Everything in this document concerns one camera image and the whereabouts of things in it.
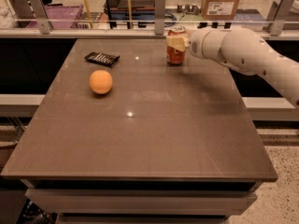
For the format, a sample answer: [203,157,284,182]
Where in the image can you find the red coke can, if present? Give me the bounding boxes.
[167,26,187,64]

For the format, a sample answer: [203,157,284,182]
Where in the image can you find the metal railing bracket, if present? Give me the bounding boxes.
[155,0,165,35]
[266,0,299,36]
[29,0,51,35]

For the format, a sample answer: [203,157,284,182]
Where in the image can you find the purple plastic crate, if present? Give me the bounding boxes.
[26,5,85,30]

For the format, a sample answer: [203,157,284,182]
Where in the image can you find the metal railing bracket left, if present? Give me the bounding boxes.
[29,0,51,35]

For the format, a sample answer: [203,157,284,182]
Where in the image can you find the metal railing bracket right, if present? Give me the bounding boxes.
[266,0,299,36]

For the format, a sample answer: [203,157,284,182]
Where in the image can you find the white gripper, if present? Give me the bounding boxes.
[166,28,224,62]

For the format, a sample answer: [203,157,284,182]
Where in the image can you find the orange fruit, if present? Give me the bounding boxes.
[90,70,113,94]

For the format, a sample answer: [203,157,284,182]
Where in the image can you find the black snack bar packet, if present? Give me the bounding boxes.
[84,52,120,67]

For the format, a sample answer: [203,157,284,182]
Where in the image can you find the metal railing bracket middle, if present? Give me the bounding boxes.
[155,0,165,35]

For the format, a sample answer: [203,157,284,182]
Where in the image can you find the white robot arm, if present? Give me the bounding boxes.
[166,28,299,107]

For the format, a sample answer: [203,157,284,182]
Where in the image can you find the cardboard box with label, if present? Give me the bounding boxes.
[201,0,239,20]

